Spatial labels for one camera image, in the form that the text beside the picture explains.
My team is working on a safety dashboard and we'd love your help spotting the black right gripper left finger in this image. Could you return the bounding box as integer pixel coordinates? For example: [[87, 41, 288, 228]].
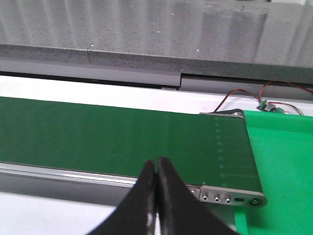
[[89, 160, 156, 235]]

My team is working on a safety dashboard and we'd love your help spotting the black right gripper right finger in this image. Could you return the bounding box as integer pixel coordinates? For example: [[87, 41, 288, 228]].
[[156, 157, 237, 235]]

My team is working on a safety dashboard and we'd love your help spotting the green conveyor belt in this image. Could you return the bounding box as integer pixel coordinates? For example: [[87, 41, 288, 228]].
[[0, 97, 262, 192]]

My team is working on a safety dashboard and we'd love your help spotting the bright green plastic board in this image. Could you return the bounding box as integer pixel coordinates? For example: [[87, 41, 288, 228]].
[[235, 111, 313, 235]]

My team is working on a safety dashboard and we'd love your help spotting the small green circuit board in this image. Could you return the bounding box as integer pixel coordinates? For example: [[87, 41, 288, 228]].
[[257, 100, 287, 114]]

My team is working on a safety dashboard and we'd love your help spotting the grey stone counter slab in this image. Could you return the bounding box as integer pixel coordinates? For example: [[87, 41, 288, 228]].
[[0, 0, 313, 84]]

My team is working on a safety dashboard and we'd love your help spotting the aluminium conveyor frame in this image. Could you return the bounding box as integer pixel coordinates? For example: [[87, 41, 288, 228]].
[[0, 113, 267, 207]]

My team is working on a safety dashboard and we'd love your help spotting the red wire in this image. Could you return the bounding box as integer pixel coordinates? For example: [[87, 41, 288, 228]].
[[213, 80, 313, 114]]

